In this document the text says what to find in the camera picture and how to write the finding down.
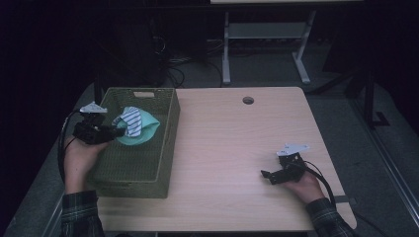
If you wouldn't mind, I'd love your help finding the bundle of floor cables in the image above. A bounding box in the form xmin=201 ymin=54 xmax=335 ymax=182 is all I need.
xmin=164 ymin=39 xmax=225 ymax=89

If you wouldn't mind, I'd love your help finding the person's left hand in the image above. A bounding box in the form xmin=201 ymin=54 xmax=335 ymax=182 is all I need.
xmin=63 ymin=135 xmax=113 ymax=196

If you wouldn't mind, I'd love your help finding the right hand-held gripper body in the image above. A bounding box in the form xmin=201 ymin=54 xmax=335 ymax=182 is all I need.
xmin=270 ymin=142 xmax=311 ymax=186

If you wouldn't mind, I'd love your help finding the black stand post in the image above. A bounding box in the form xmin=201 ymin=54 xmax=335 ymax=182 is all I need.
xmin=93 ymin=73 xmax=104 ymax=107

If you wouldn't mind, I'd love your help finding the green woven basket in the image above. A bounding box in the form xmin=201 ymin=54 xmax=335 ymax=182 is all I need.
xmin=86 ymin=86 xmax=182 ymax=199

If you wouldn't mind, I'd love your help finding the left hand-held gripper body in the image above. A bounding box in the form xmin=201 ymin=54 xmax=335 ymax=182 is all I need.
xmin=71 ymin=101 xmax=115 ymax=146

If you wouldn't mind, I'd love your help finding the mint green garment striped lining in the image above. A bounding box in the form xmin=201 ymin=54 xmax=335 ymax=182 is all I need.
xmin=112 ymin=106 xmax=162 ymax=147

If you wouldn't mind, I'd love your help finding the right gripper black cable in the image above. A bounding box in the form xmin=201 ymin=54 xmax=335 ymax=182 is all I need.
xmin=301 ymin=160 xmax=338 ymax=209

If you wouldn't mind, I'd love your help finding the grey metal stand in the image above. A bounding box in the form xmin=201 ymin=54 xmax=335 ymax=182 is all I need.
xmin=221 ymin=9 xmax=318 ymax=86

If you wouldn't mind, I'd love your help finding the black floor bracket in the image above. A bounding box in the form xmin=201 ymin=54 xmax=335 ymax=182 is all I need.
xmin=365 ymin=70 xmax=391 ymax=129

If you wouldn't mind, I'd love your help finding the aluminium floor rail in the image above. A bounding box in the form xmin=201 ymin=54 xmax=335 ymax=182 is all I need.
xmin=348 ymin=97 xmax=419 ymax=229

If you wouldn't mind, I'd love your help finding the person's right hand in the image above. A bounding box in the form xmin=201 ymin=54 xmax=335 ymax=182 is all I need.
xmin=282 ymin=171 xmax=326 ymax=205

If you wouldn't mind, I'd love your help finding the grey strap on table edge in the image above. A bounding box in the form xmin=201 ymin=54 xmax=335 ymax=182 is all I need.
xmin=334 ymin=195 xmax=358 ymax=205

